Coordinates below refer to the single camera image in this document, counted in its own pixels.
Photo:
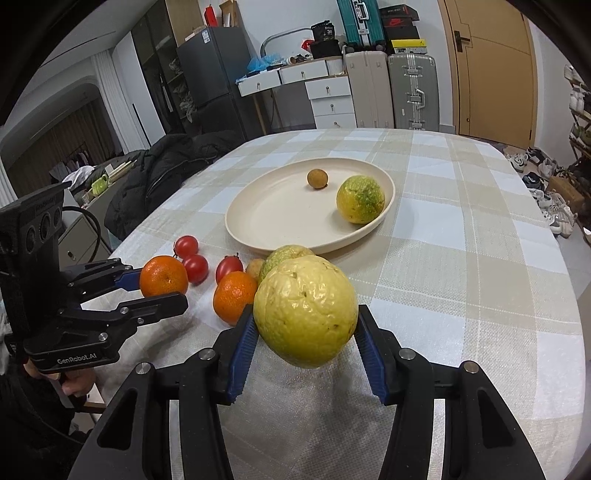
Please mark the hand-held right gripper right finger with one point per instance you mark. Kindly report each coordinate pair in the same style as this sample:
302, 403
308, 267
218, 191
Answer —
370, 353

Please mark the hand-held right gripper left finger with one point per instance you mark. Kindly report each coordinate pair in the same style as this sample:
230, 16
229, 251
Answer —
240, 364

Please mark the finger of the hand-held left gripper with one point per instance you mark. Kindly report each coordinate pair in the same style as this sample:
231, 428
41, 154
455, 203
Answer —
129, 280
157, 307

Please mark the orange mandarin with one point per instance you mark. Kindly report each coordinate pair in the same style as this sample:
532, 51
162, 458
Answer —
164, 277
233, 300

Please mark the round red cherry tomato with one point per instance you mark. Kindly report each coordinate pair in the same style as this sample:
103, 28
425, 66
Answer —
196, 268

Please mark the cherry tomato with green stem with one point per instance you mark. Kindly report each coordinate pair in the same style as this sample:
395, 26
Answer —
187, 246

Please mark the large yellow citrus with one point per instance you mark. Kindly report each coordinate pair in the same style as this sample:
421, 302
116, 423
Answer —
304, 314

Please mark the oblong red cherry tomato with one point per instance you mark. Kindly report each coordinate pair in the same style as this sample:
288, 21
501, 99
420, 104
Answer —
228, 268

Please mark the brown longan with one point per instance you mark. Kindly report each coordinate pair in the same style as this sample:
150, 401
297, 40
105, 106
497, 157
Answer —
254, 270
317, 178

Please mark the green bumpy citrus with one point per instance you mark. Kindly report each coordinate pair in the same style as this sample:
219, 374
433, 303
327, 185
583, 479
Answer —
284, 256

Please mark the cream round plate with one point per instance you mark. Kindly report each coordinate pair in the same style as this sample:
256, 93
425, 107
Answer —
277, 207

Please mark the person's left forearm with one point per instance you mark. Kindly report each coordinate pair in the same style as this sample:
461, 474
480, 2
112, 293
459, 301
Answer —
32, 429

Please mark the person's left hand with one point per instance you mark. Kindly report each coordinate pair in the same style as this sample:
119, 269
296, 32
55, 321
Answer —
78, 383

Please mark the grey low cabinet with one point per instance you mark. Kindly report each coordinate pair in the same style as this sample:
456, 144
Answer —
78, 244

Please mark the black puffer jacket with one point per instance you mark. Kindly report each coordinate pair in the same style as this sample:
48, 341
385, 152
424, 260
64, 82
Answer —
161, 175

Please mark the white cloth bundle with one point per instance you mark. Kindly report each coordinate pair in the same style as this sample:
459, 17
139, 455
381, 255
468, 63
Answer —
78, 175

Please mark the yellow citrus with green patches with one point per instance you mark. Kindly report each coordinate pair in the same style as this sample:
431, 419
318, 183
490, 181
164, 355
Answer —
360, 199

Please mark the dark glass door cabinet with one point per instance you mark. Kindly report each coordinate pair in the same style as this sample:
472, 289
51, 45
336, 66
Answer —
157, 69

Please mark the grey refrigerator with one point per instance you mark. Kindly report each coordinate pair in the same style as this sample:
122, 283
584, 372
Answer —
207, 69

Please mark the loose sneakers group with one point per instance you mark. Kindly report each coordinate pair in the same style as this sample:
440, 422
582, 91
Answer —
549, 203

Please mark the brown cardboard box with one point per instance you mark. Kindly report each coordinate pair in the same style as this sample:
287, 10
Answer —
565, 191

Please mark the blue plastic bag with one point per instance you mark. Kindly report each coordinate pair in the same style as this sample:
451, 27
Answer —
263, 62

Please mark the white desk with drawers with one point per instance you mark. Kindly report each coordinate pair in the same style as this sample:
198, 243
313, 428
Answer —
330, 99

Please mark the beige suitcase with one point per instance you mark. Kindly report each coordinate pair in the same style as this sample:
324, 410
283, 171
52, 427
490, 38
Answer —
369, 90

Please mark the silver suitcase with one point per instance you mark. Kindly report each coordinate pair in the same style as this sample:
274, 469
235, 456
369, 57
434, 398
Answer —
413, 92

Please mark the red bag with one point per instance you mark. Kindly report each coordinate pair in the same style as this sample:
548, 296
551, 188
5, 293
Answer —
211, 14

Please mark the wooden shoe rack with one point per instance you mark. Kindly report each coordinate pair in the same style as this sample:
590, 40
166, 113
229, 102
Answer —
579, 134

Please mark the yellow and black box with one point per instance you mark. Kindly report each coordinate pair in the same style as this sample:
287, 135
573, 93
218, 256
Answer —
408, 46

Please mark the wooden door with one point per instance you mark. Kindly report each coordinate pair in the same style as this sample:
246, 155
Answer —
494, 69

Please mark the black printed bag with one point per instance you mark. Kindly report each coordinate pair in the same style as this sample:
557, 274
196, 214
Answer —
323, 32

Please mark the teal suitcase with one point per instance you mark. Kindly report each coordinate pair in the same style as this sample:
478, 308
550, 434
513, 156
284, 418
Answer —
358, 23

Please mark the black and red shoe box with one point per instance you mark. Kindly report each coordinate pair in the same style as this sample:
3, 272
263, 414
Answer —
399, 23

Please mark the rows of assorted shoes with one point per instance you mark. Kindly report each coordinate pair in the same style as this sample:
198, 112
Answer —
579, 92

